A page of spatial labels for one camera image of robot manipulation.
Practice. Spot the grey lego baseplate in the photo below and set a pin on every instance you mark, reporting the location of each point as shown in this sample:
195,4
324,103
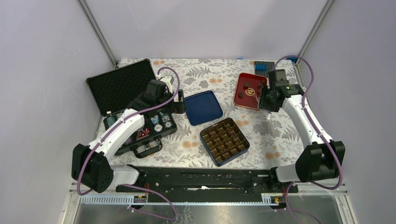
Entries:
262,68

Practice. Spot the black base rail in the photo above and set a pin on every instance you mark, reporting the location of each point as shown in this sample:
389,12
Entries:
210,185

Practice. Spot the floral tablecloth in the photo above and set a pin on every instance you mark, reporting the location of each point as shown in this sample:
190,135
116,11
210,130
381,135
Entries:
273,142

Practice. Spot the black poker chip case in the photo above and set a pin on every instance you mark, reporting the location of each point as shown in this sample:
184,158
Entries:
119,97

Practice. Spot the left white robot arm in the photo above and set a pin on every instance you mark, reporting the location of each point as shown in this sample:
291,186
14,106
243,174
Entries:
90,163

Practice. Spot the blue tin lid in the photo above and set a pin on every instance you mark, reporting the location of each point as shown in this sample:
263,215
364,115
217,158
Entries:
202,107

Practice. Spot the red triangle card box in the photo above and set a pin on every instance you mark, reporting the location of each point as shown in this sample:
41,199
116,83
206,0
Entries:
143,133

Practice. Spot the blue chocolate tin box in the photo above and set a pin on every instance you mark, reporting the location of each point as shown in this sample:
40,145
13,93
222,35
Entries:
224,141

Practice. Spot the red square tray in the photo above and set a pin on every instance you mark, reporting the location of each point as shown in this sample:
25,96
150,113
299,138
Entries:
249,93

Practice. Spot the blue corner bracket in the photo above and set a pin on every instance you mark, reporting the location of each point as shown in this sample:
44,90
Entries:
294,59

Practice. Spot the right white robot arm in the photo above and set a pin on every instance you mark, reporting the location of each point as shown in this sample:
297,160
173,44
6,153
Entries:
320,161

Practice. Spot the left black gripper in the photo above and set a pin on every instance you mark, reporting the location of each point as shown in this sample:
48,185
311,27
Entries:
179,107

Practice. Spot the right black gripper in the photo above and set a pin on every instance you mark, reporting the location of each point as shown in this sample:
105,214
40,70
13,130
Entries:
265,90

